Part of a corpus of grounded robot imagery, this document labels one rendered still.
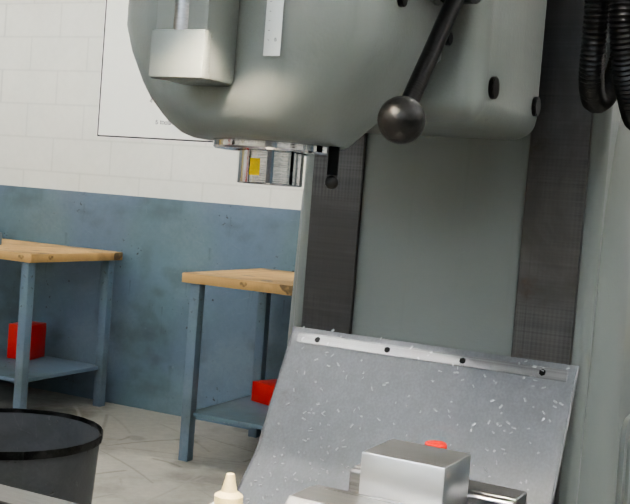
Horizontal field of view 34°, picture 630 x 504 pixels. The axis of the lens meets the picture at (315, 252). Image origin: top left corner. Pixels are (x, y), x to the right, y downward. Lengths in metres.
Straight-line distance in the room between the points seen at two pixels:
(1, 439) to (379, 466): 2.37
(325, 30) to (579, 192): 0.46
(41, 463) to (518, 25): 1.92
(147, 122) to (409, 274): 4.96
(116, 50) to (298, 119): 5.53
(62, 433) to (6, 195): 3.79
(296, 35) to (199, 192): 5.14
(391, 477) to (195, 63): 0.30
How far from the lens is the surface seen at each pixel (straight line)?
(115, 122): 6.15
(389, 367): 1.11
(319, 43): 0.67
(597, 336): 1.08
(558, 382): 1.06
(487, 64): 0.83
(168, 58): 0.66
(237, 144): 0.73
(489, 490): 0.76
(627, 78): 0.89
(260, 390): 5.23
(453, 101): 0.82
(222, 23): 0.66
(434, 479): 0.70
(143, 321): 6.00
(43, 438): 3.01
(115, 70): 6.18
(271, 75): 0.67
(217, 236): 5.71
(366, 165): 1.13
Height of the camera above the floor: 1.27
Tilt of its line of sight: 3 degrees down
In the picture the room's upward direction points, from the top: 4 degrees clockwise
